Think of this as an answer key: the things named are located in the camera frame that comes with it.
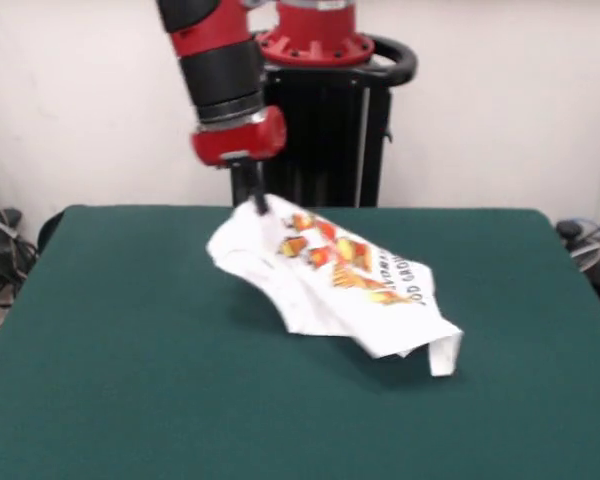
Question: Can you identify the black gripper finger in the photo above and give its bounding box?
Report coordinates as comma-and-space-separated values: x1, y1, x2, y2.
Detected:
244, 158, 272, 216
232, 162, 254, 201

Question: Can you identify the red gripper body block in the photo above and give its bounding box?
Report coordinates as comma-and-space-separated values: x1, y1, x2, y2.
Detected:
188, 105, 288, 167

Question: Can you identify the white printed T-shirt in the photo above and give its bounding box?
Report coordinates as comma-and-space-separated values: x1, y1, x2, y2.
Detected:
205, 194, 466, 379

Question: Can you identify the black rounded chair part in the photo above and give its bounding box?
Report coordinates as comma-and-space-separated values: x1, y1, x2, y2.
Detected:
38, 209, 66, 251

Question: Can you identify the dark green table cloth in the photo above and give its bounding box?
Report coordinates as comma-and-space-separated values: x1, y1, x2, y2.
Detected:
0, 203, 600, 480

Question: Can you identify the grey swivel chair base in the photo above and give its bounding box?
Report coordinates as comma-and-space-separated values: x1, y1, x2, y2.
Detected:
569, 242, 600, 274

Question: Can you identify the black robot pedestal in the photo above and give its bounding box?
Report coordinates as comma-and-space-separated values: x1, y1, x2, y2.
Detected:
227, 33, 419, 209

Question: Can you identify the black cable tangle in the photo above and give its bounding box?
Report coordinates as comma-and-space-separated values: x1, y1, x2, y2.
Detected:
0, 159, 39, 306

